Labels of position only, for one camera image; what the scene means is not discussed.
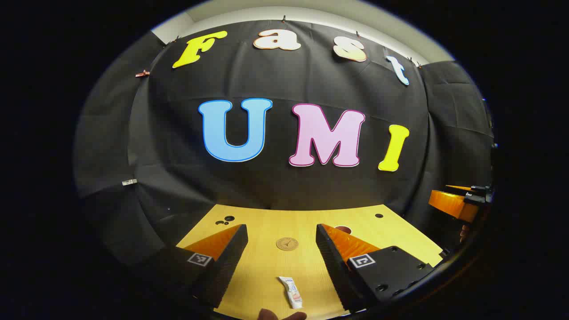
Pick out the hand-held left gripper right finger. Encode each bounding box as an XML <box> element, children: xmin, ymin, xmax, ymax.
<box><xmin>316</xmin><ymin>224</ymin><xmax>445</xmax><ymax>314</ymax></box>

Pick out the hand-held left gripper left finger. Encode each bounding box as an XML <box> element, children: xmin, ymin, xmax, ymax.
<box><xmin>133</xmin><ymin>224</ymin><xmax>248</xmax><ymax>309</ymax></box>

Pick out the white toothpaste tube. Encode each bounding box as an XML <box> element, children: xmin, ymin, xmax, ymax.
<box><xmin>278</xmin><ymin>276</ymin><xmax>304</xmax><ymax>309</ymax></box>

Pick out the wooden desktop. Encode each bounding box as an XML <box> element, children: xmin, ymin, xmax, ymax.
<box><xmin>176</xmin><ymin>204</ymin><xmax>445</xmax><ymax>320</ymax></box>

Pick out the black backdrop cloth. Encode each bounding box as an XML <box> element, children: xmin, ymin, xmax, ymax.
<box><xmin>75</xmin><ymin>20</ymin><xmax>496</xmax><ymax>267</ymax></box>

